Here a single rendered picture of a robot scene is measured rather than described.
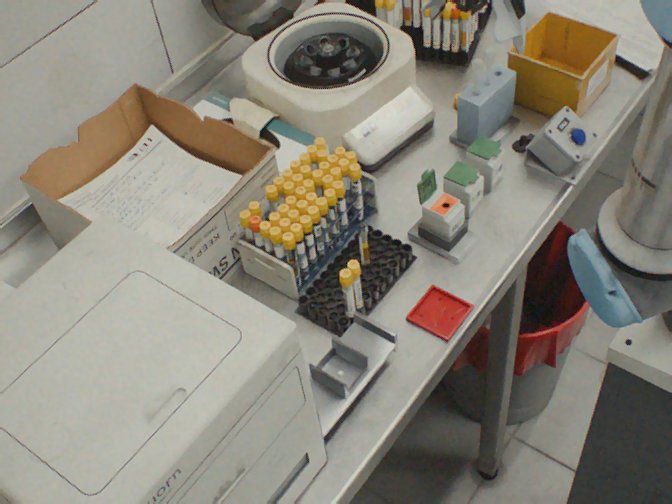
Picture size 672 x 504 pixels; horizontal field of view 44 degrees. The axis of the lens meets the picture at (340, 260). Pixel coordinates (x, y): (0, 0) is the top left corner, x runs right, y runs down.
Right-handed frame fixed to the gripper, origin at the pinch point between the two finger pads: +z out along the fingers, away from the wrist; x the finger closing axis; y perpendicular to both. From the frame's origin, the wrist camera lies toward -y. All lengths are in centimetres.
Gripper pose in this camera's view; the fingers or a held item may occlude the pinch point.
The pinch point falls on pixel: (478, 34)
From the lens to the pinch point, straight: 126.2
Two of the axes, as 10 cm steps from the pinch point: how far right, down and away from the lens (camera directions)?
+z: 0.9, 6.3, 7.7
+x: 7.6, 4.5, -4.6
